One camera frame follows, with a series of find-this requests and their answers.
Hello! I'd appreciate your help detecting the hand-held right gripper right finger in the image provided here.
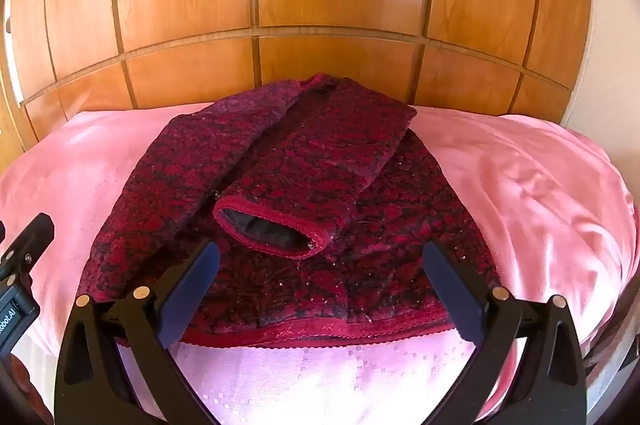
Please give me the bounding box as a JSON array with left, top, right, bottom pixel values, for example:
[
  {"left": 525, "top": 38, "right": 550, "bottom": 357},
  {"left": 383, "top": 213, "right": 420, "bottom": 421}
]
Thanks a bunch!
[{"left": 422, "top": 241, "right": 588, "bottom": 425}]

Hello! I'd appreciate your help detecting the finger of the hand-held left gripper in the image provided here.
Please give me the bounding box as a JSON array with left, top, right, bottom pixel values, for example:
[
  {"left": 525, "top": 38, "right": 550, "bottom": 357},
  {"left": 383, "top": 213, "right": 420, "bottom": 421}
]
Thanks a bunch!
[{"left": 0, "top": 213, "right": 55, "bottom": 287}]

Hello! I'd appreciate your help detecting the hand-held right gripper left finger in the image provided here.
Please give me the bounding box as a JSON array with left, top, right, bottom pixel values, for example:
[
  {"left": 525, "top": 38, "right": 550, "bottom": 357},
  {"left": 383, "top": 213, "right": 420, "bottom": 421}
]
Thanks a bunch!
[{"left": 55, "top": 240, "right": 222, "bottom": 425}]

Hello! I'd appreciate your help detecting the red patterned knit sweater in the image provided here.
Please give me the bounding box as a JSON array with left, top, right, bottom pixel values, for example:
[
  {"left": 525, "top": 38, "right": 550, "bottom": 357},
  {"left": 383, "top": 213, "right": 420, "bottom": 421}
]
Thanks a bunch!
[{"left": 77, "top": 74, "right": 503, "bottom": 350}]

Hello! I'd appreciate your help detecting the pink bed sheet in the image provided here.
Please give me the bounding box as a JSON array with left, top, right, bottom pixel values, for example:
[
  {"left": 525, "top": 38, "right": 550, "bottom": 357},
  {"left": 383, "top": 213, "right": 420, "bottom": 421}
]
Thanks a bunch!
[{"left": 0, "top": 102, "right": 640, "bottom": 425}]

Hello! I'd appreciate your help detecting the striped mattress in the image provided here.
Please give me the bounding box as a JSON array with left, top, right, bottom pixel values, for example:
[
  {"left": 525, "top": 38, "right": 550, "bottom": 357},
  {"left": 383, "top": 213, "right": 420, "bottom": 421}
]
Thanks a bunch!
[{"left": 582, "top": 305, "right": 640, "bottom": 406}]

